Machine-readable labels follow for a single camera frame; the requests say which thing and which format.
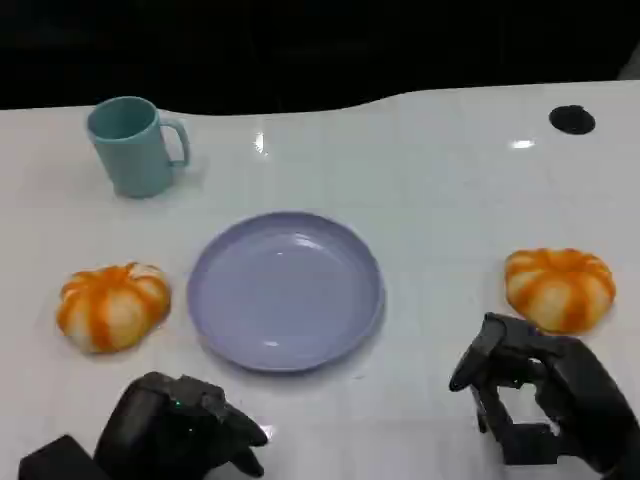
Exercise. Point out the black round table grommet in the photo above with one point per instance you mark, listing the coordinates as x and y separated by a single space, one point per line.
572 119

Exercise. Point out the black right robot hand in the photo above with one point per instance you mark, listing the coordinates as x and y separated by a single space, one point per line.
585 390

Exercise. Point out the lilac plate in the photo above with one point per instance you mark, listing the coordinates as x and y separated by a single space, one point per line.
285 295

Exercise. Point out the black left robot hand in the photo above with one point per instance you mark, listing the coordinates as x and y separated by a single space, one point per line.
150 425

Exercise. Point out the orange and white bread roll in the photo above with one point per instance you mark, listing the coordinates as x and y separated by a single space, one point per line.
560 287
112 307

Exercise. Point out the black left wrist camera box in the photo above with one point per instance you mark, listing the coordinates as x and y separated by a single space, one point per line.
60 460

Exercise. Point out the pale green mug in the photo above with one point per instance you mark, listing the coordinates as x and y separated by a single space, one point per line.
135 160

